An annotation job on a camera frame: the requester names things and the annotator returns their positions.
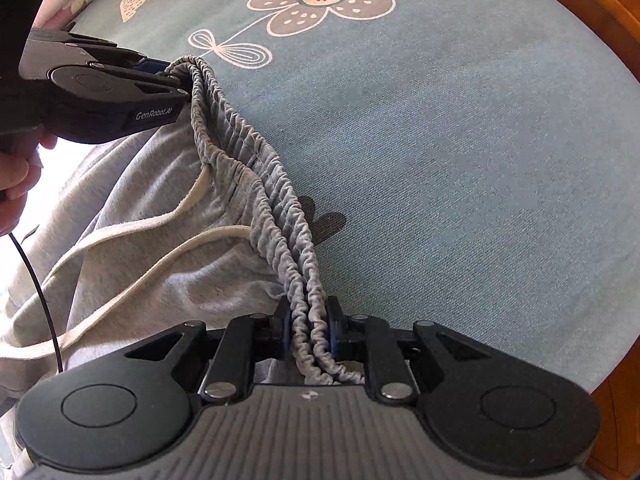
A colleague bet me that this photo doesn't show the black cable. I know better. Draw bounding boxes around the black cable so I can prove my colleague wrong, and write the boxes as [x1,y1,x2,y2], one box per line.
[7,231,65,375]

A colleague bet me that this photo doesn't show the grey drawstring sweatpants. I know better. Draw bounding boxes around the grey drawstring sweatpants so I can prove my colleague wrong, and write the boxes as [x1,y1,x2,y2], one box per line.
[0,55,351,480]

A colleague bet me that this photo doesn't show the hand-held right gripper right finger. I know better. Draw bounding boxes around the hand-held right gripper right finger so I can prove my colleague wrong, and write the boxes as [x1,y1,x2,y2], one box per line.
[326,296,493,404]

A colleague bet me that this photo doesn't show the person's left hand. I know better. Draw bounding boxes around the person's left hand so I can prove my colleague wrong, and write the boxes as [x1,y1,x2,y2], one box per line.
[0,130,59,235]

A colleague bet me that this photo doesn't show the wooden bed frame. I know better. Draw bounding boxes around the wooden bed frame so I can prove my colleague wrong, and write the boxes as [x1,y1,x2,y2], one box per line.
[500,0,640,480]

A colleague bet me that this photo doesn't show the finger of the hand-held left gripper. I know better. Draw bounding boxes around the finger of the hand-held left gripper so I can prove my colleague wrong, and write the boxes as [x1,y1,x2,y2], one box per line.
[114,66,192,109]
[29,29,173,74]

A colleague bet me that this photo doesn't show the blue floral bed sheet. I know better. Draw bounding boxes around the blue floral bed sheet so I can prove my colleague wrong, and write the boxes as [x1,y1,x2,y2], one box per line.
[65,0,636,393]

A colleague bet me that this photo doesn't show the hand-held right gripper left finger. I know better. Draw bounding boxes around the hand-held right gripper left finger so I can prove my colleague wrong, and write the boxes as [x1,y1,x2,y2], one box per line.
[125,297,296,404]

